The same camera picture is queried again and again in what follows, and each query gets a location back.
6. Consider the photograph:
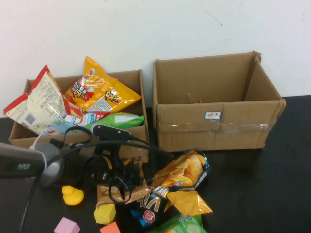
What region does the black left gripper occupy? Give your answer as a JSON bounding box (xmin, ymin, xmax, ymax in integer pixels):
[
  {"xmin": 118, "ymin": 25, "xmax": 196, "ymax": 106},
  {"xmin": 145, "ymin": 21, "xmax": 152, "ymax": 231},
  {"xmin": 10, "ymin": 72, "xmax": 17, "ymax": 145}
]
[{"xmin": 79, "ymin": 142, "xmax": 146, "ymax": 194}]

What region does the green snack bag with white label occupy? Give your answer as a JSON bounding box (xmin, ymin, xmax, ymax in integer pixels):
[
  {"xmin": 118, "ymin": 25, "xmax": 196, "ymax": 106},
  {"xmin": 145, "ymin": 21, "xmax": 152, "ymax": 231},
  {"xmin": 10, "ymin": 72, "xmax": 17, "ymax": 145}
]
[{"xmin": 84, "ymin": 112, "xmax": 145, "ymax": 129}]

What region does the orange foil snack bag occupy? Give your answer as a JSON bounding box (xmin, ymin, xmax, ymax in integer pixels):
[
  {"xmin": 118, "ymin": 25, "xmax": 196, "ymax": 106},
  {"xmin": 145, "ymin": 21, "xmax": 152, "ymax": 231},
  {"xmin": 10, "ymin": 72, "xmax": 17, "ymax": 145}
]
[{"xmin": 166, "ymin": 190, "xmax": 214, "ymax": 217}]

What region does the light blue and red snack bag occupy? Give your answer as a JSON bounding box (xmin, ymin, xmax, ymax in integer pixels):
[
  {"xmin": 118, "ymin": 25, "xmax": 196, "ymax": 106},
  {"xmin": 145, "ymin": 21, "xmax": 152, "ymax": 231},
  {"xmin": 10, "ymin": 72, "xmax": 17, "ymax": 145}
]
[{"xmin": 40, "ymin": 108, "xmax": 111, "ymax": 136}]

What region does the black chip bag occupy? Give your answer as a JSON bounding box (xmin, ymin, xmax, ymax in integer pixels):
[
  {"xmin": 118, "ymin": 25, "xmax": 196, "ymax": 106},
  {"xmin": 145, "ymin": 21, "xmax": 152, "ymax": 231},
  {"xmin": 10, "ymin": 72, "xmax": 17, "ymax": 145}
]
[{"xmin": 125, "ymin": 186, "xmax": 171, "ymax": 228}]

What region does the blue potato chip bag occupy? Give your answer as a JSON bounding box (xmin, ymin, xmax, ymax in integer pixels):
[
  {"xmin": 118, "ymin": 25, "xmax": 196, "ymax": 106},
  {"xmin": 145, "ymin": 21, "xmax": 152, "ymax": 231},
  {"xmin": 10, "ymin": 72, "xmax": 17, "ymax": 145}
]
[{"xmin": 150, "ymin": 149, "xmax": 211, "ymax": 192}]

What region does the yellow foam cube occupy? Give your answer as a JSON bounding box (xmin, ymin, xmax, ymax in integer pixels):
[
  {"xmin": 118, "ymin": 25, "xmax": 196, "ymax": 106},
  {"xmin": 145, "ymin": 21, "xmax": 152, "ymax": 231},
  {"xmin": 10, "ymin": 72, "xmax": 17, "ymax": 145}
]
[{"xmin": 93, "ymin": 203, "xmax": 116, "ymax": 225}]

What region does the orange foam block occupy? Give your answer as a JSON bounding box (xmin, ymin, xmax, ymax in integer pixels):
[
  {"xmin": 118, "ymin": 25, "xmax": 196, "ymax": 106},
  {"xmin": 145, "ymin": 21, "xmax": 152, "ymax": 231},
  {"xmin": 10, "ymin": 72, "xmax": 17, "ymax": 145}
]
[{"xmin": 100, "ymin": 222, "xmax": 120, "ymax": 233}]

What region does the yellow rubber duck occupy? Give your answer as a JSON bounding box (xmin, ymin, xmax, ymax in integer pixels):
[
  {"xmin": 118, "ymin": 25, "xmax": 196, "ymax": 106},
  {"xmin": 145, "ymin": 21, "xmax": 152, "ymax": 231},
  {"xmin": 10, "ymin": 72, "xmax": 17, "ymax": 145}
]
[{"xmin": 61, "ymin": 185, "xmax": 85, "ymax": 207}]

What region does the green cucumber chip bag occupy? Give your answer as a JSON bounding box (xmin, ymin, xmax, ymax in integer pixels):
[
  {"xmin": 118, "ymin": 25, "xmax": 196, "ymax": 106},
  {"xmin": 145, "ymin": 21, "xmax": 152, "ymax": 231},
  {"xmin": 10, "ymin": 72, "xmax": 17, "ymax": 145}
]
[{"xmin": 150, "ymin": 213, "xmax": 210, "ymax": 233}]

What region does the large empty cardboard box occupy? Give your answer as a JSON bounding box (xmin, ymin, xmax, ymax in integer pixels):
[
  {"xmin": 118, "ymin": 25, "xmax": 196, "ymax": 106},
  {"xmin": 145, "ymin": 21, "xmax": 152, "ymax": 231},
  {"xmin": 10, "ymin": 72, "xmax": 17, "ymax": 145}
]
[{"xmin": 152, "ymin": 50, "xmax": 287, "ymax": 152}]

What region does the clear packing tape strip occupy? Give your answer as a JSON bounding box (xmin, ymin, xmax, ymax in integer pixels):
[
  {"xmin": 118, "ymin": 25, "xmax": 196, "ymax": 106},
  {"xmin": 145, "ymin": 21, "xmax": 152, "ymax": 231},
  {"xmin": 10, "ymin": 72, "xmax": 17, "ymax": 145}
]
[{"xmin": 157, "ymin": 119, "xmax": 278, "ymax": 134}]

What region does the short yellow chip bag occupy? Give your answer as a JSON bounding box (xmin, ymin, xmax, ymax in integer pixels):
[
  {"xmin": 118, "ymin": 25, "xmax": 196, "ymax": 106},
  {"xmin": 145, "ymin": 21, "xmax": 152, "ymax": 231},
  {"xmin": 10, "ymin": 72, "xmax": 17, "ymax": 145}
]
[{"xmin": 91, "ymin": 79, "xmax": 142, "ymax": 114}]

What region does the pink foam cube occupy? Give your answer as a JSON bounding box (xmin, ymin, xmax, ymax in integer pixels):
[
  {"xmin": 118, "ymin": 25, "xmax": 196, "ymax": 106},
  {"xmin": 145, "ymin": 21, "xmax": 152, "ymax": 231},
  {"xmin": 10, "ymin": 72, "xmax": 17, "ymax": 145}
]
[{"xmin": 53, "ymin": 217, "xmax": 81, "ymax": 233}]

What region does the white label with red writing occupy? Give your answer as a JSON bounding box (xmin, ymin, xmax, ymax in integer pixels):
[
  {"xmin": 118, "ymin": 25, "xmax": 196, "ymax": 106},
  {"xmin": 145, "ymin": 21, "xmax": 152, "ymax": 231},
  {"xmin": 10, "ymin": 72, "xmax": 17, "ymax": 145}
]
[{"xmin": 204, "ymin": 111, "xmax": 223, "ymax": 121}]

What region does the tall yellow chip bag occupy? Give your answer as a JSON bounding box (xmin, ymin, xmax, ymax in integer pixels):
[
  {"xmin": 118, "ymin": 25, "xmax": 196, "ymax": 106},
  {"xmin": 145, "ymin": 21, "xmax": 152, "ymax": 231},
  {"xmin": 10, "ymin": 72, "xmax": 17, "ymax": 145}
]
[{"xmin": 64, "ymin": 56, "xmax": 120, "ymax": 110}]

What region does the white zip tie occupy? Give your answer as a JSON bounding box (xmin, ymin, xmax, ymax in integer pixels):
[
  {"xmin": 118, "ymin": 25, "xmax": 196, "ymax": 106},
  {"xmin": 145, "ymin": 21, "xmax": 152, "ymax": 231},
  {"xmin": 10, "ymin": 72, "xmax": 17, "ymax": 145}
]
[{"xmin": 29, "ymin": 135, "xmax": 47, "ymax": 168}]

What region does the red and white chip bag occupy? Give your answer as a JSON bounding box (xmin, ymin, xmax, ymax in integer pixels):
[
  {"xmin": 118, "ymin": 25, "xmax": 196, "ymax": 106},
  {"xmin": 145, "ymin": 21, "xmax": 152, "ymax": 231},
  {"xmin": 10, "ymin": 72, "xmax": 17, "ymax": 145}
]
[{"xmin": 3, "ymin": 65, "xmax": 71, "ymax": 136}]

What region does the cardboard box with F2 print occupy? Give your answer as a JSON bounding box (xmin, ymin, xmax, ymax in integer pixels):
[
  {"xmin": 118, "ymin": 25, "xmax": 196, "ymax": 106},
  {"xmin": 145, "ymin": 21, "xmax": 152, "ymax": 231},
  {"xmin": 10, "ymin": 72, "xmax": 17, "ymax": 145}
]
[{"xmin": 8, "ymin": 69, "xmax": 150, "ymax": 172}]

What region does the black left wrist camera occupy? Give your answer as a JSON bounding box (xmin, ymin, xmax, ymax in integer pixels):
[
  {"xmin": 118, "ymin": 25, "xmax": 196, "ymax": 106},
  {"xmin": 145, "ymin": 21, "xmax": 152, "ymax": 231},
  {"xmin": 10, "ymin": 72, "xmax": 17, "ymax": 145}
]
[{"xmin": 93, "ymin": 124, "xmax": 133, "ymax": 142}]

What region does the thin black looped cable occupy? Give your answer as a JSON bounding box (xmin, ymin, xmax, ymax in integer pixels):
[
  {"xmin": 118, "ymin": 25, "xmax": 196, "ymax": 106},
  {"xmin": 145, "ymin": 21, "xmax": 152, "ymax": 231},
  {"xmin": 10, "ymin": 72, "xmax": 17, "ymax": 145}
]
[{"xmin": 63, "ymin": 125, "xmax": 93, "ymax": 148}]

